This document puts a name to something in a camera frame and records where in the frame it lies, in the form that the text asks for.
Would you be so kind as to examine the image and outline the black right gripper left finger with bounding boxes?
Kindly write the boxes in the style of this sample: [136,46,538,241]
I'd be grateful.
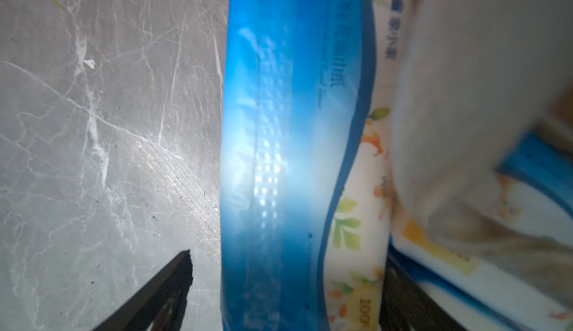
[95,250,193,331]

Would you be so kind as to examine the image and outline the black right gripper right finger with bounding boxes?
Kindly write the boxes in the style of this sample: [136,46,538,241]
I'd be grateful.
[379,256,465,331]

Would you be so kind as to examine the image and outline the blue tissue pack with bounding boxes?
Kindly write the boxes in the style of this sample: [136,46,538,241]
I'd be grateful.
[390,134,572,330]
[218,0,415,331]

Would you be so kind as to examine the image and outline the cream floral canvas bag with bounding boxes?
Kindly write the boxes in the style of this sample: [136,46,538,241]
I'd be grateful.
[389,0,573,310]

